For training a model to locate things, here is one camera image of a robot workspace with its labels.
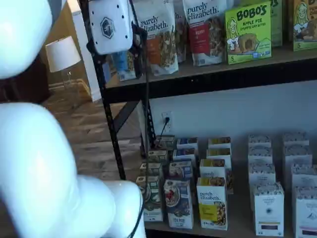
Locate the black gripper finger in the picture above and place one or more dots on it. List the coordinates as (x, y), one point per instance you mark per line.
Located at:
(137, 39)
(95, 53)

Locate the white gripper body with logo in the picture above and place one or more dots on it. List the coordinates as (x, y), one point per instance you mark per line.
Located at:
(111, 24)

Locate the blue and white cereal box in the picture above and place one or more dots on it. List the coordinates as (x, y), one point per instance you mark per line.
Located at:
(180, 171)
(178, 205)
(187, 143)
(184, 154)

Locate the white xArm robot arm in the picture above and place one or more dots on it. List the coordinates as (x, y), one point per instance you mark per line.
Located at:
(49, 173)

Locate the wooden shelf board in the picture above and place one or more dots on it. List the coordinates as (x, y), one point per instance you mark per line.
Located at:
(241, 198)
(223, 68)

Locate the green and white cereal box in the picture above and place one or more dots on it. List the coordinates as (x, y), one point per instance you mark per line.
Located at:
(154, 169)
(159, 156)
(166, 142)
(153, 203)

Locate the green Bobo's apple pie box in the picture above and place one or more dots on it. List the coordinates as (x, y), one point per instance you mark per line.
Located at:
(247, 34)

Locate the yellow label purely elizabeth box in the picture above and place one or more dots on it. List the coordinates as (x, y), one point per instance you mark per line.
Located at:
(211, 205)
(219, 141)
(213, 168)
(219, 153)

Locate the white tea box dark label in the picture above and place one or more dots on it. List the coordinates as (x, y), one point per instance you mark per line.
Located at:
(259, 140)
(261, 174)
(260, 155)
(268, 210)

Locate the white tea box pink label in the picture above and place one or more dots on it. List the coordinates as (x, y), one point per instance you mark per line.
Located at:
(296, 156)
(295, 138)
(305, 213)
(304, 176)

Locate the white tall cabinet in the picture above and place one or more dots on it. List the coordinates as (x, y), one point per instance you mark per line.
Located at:
(84, 49)

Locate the orange label granola bag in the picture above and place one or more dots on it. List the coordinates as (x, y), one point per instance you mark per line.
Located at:
(161, 37)

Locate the blue label granola bag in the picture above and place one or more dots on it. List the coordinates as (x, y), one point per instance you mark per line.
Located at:
(123, 67)

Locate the floor lamp with white shade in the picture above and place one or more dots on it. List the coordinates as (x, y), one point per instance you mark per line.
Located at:
(62, 53)

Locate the white granola bag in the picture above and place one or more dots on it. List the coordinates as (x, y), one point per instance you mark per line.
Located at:
(181, 32)

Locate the red label granola bag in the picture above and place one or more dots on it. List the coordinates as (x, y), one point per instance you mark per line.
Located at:
(205, 32)

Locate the dark brown armchair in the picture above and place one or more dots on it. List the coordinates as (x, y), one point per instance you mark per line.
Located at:
(24, 86)

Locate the black metal shelf rack frame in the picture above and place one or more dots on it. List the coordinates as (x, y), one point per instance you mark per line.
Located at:
(198, 84)

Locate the white wall outlet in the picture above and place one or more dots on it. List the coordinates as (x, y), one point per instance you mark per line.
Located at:
(168, 127)

